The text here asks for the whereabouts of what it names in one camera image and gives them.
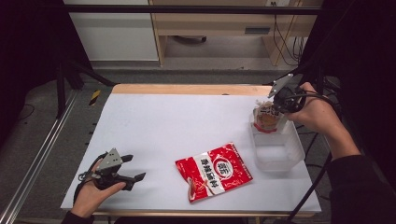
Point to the yellow and black tape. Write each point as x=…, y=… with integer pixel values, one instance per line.
x=95, y=97

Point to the small orange snack packet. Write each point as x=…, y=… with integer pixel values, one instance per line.
x=266, y=119

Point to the clear plastic container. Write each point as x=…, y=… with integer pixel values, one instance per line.
x=280, y=155

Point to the black horizontal frame bar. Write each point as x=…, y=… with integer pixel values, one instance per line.
x=186, y=9

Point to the white cabinet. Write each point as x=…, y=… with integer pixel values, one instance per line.
x=115, y=34

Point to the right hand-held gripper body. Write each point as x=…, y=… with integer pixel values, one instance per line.
x=289, y=98

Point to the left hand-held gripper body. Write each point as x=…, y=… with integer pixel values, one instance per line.
x=109, y=161

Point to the person's left hand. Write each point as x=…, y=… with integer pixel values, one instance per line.
x=90, y=196

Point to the red and white seasoning packet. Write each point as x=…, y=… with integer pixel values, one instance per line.
x=218, y=168

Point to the person's right hand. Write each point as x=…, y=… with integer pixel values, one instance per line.
x=317, y=115

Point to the light wooden desk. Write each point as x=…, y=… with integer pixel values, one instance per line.
x=218, y=25

